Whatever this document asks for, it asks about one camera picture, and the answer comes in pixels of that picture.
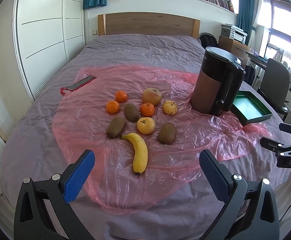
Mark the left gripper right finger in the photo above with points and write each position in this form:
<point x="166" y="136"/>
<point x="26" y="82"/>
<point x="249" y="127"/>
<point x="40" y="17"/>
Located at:
<point x="249" y="210"/>

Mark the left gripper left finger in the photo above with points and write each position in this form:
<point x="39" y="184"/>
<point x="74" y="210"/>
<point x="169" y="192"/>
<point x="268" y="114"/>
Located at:
<point x="32" y="220"/>

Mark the brown kiwi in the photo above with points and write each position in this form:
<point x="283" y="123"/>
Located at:
<point x="131" y="112"/>
<point x="115" y="127"/>
<point x="167" y="133"/>

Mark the yellow striped small apple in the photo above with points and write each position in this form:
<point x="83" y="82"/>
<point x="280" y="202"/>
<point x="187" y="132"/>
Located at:
<point x="170" y="107"/>

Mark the yellow banana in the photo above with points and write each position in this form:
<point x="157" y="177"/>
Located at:
<point x="140" y="160"/>

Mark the yellow round apple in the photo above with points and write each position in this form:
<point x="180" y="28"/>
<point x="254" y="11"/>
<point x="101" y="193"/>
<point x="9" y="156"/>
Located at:
<point x="146" y="125"/>

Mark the mandarin with stem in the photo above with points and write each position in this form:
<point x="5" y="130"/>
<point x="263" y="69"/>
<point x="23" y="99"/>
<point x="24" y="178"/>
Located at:
<point x="147" y="109"/>

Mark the large red-green apple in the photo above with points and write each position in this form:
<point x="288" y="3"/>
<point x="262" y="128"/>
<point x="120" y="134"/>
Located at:
<point x="151" y="95"/>

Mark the green rectangular tray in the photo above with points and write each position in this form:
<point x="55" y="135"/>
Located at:
<point x="249" y="109"/>

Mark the grey office chair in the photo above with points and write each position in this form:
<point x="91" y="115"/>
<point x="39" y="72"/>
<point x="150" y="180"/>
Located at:
<point x="275" y="85"/>

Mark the dark blue hanging bag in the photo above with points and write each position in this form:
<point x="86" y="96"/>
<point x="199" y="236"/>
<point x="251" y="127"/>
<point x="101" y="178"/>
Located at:
<point x="249" y="73"/>

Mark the black and copper kettle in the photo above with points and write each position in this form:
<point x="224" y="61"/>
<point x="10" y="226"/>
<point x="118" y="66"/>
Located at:
<point x="219" y="80"/>

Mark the wooden drawer cabinet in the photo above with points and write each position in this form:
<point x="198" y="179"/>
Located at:
<point x="236" y="48"/>

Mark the white printer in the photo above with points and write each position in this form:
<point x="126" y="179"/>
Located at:
<point x="233" y="32"/>

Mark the black backpack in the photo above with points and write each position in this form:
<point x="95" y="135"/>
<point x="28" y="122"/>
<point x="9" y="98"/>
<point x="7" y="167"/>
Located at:
<point x="208" y="40"/>

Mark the pink plastic sheet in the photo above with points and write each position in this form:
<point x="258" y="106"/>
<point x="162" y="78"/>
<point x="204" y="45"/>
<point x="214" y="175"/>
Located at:
<point x="81" y="121"/>

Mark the teal right curtain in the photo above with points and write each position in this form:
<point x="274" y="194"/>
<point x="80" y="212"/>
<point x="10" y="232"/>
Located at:
<point x="247" y="15"/>

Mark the white wardrobe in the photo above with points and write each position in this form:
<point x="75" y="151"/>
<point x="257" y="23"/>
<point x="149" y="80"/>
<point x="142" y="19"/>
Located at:
<point x="48" y="34"/>

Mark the wooden headboard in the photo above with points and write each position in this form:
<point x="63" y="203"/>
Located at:
<point x="147" y="23"/>

